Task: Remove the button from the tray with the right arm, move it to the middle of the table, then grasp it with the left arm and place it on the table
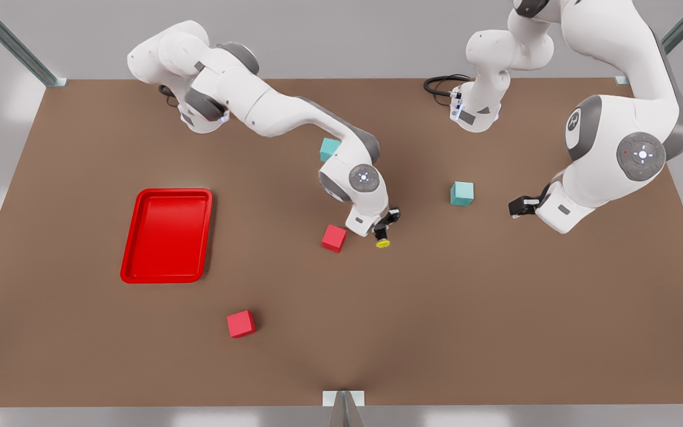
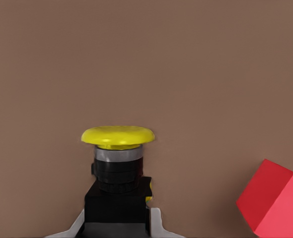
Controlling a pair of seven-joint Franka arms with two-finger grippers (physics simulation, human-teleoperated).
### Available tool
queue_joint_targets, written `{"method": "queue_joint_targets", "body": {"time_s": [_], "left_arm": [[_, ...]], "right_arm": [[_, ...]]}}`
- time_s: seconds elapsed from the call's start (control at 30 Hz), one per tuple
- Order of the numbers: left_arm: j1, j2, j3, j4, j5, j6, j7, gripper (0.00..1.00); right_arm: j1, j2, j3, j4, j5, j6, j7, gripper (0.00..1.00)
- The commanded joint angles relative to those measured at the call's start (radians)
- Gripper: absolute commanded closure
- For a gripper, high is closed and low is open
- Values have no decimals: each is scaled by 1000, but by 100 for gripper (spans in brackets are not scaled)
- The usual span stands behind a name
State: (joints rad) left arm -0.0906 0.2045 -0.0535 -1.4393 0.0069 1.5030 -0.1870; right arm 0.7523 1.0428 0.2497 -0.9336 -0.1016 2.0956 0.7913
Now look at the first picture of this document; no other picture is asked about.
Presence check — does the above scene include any silver frame post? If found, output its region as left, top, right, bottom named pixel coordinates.
left=0, top=0, right=69, bottom=88
left=322, top=390, right=366, bottom=427
left=614, top=0, right=683, bottom=85

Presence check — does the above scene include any red cube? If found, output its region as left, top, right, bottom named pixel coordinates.
left=321, top=224, right=347, bottom=254
left=226, top=310, right=257, bottom=339

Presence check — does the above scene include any red rectangular tray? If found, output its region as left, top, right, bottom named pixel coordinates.
left=120, top=188, right=214, bottom=284

